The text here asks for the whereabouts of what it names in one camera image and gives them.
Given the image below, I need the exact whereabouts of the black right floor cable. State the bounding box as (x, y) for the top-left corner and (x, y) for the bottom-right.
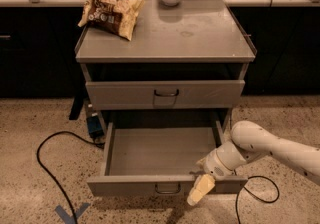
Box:
(234, 175), (280, 224)

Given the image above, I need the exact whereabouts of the blue tape floor mark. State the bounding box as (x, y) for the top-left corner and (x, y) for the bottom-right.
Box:
(54, 201), (92, 224)

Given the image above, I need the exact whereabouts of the brown yellow chip bag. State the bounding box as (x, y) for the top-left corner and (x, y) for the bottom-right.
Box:
(78, 0), (145, 41)

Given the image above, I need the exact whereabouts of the black floor cable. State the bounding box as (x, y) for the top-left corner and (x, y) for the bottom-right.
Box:
(234, 175), (280, 224)
(35, 130), (106, 224)

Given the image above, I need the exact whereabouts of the blue power adapter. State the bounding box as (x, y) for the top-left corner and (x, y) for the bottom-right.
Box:
(86, 113), (104, 139)

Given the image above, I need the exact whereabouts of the grey drawer cabinet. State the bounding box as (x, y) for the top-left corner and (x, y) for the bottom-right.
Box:
(76, 0), (256, 125)

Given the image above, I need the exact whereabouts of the grey top drawer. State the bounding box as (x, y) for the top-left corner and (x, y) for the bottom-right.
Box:
(86, 80), (245, 110)

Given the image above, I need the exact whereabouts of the grey drawer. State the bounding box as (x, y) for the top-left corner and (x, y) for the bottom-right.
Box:
(86, 120), (249, 198)
(86, 80), (245, 110)

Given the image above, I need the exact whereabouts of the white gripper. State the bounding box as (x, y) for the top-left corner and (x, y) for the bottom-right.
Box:
(187, 141), (245, 206)

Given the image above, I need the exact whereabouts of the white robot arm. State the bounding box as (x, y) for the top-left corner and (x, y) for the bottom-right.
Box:
(187, 121), (320, 206)

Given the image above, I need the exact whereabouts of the black left floor cable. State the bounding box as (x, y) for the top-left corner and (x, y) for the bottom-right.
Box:
(35, 130), (106, 224)

